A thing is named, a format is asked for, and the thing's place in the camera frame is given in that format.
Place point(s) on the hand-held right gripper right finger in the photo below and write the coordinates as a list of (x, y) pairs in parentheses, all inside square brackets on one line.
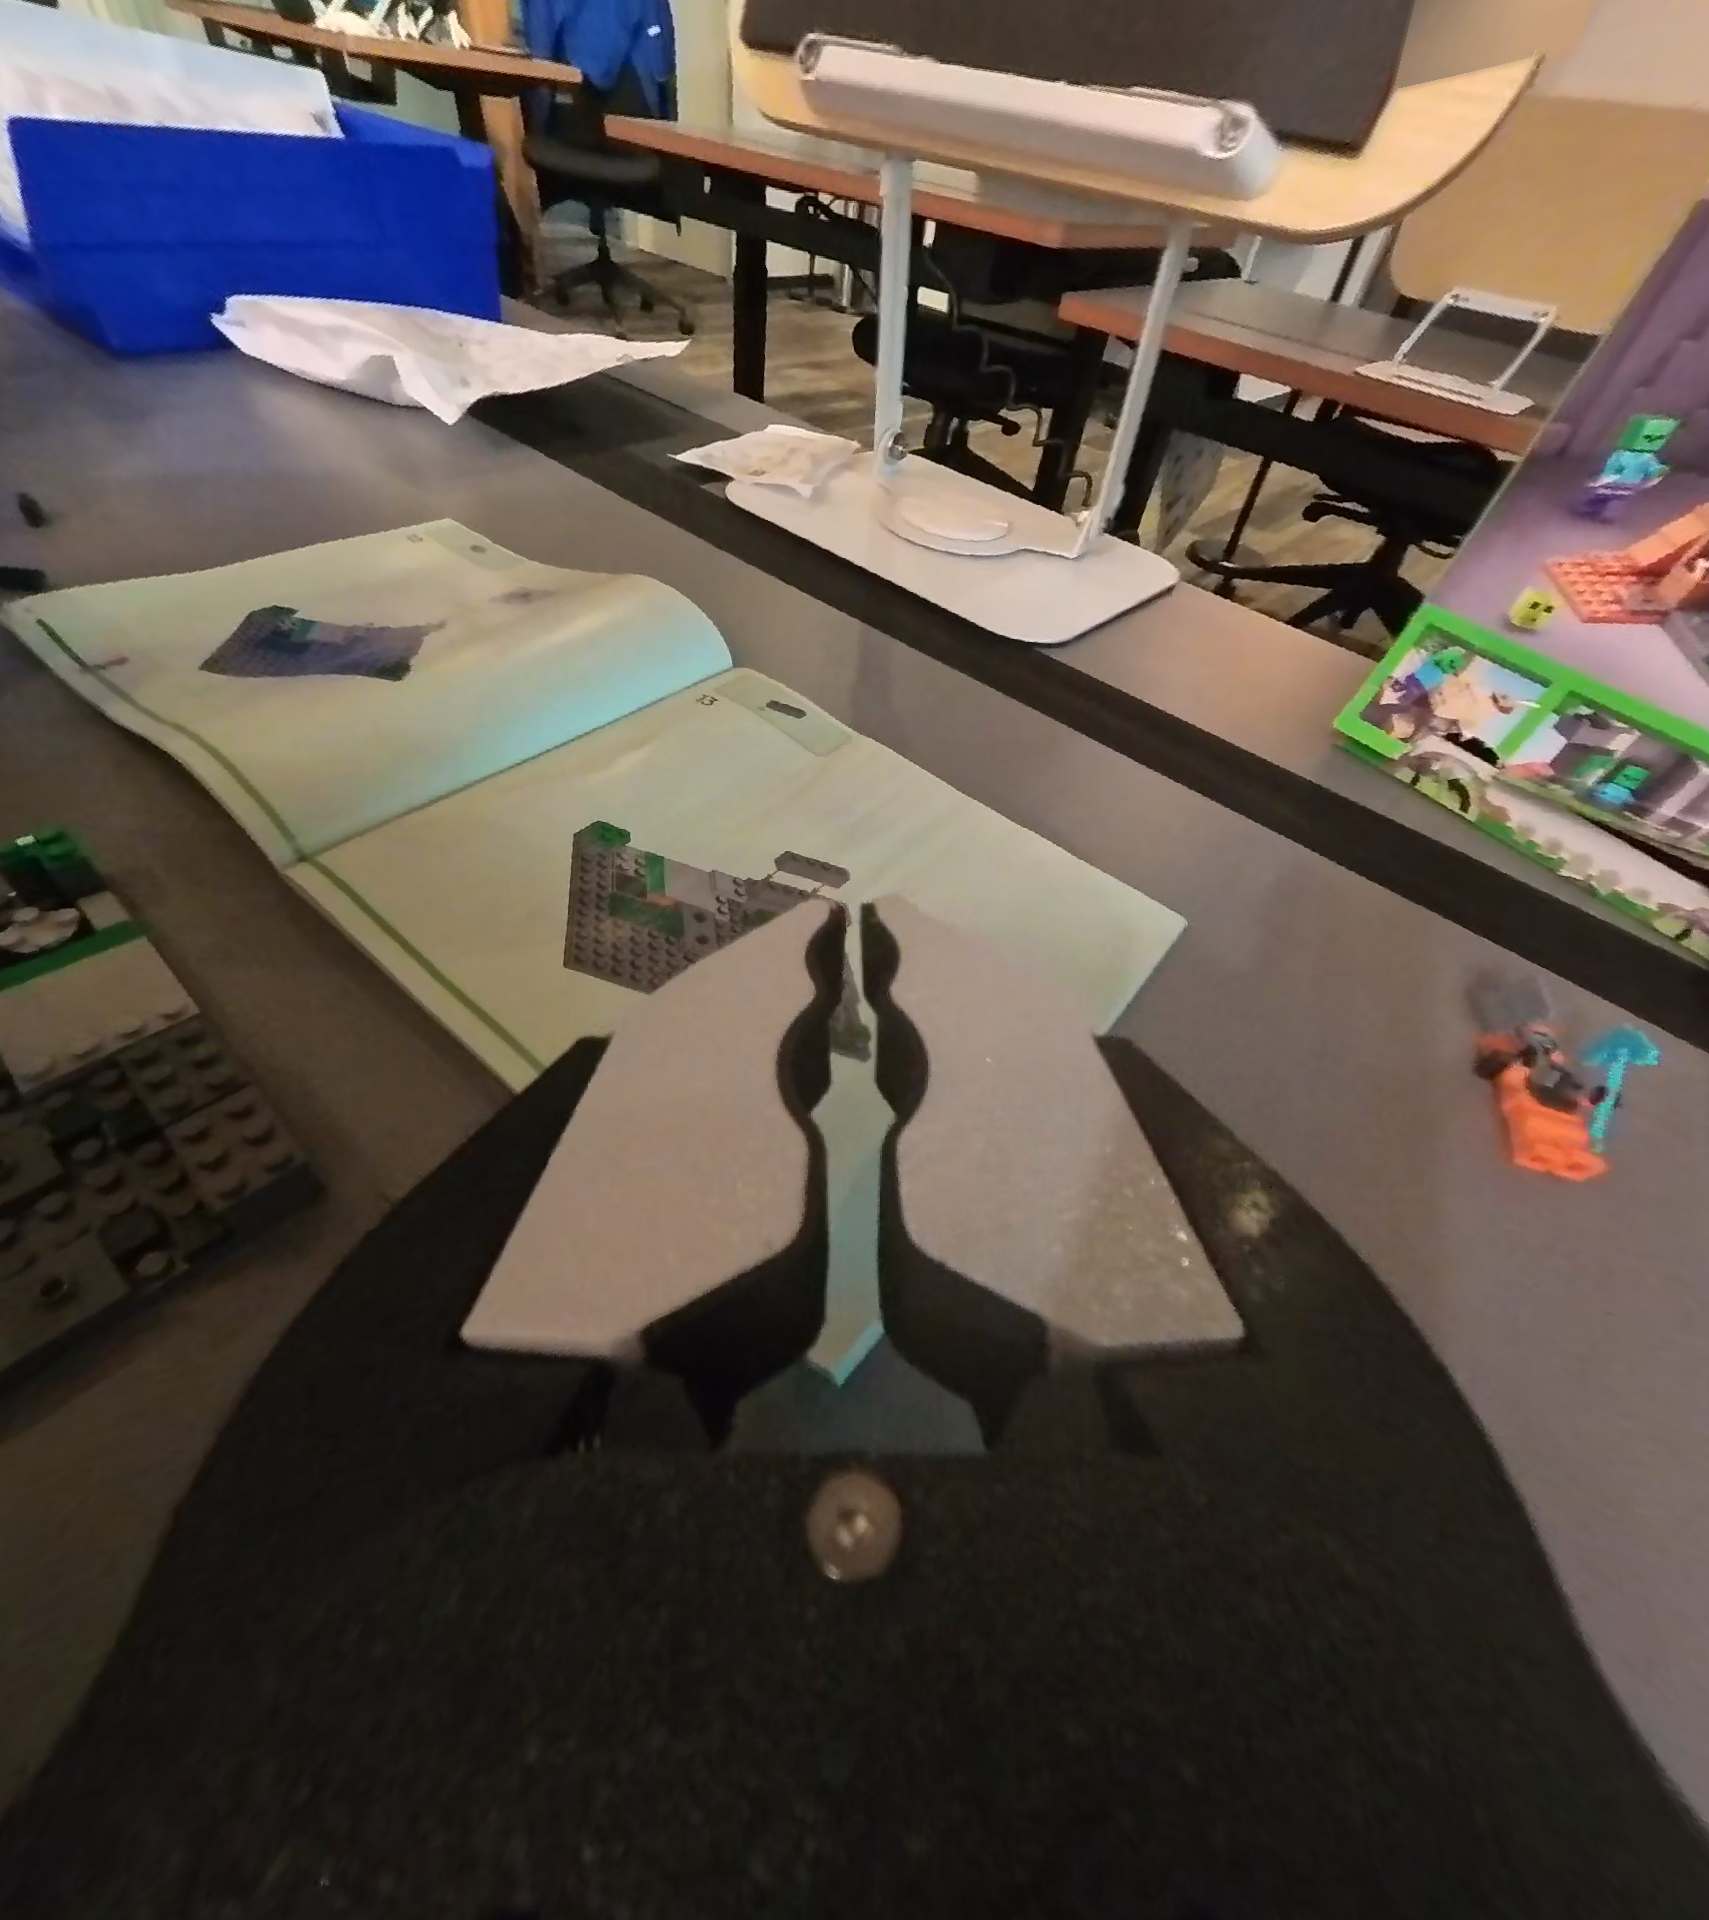
[(1049, 1186)]

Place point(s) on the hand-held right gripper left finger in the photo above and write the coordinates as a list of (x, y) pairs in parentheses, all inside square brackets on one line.
[(659, 1186)]

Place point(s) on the small grey toy brick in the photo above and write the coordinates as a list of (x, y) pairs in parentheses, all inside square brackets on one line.
[(856, 1026)]

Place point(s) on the building instruction booklet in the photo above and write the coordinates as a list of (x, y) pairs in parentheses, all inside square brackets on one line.
[(496, 643)]

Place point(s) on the grey toy brick baseplate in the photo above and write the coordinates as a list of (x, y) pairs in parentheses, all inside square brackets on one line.
[(89, 1186)]

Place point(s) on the blue storage bin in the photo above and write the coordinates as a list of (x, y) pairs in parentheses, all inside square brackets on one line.
[(240, 224)]

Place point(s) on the white paper sheet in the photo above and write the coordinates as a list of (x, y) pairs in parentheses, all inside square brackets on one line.
[(74, 88)]

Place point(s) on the orange toy minifigure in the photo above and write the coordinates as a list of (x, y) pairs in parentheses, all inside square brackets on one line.
[(1544, 1125)]

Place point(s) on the crumpled white paper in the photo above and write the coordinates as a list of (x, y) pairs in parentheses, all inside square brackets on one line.
[(434, 352)]

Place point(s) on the small clear plastic bag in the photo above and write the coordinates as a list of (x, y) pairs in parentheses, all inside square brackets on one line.
[(773, 457)]

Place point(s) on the black office chair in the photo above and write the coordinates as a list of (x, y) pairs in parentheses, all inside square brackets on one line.
[(1394, 495), (601, 149), (974, 360)]

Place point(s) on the blue jacket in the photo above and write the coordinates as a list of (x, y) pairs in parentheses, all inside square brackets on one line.
[(601, 52)]

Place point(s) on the brown-edged table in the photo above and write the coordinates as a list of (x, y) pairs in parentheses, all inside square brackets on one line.
[(1243, 323), (733, 149)]

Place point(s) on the white laptop stand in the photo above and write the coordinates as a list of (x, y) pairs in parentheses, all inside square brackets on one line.
[(1455, 391)]

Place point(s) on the toy brick set box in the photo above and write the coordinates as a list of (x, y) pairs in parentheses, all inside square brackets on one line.
[(1665, 449)]

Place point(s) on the curved wood-edged panel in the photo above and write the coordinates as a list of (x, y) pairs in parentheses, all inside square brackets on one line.
[(1424, 149)]

